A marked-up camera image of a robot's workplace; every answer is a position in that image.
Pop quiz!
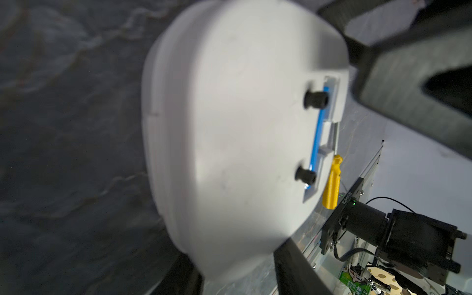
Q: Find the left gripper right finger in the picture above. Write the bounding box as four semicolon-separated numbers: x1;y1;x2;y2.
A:
274;238;332;295

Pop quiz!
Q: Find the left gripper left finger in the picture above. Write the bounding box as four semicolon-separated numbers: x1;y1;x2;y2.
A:
150;254;204;295

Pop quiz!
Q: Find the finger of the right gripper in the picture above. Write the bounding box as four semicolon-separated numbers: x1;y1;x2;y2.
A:
352;22;472;159
316;0;428;67

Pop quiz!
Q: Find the yellow handled screwdriver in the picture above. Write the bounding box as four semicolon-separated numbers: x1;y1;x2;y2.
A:
321;123;344;211

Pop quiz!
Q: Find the blue battery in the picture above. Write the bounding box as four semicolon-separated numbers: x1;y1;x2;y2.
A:
304;86;330;174

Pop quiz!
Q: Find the white square alarm clock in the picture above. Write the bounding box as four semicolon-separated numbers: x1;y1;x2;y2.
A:
141;1;349;283

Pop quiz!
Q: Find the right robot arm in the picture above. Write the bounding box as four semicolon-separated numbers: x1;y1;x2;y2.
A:
320;1;472;293

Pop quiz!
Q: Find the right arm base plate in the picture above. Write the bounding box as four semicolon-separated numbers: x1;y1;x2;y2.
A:
320;177;365;255

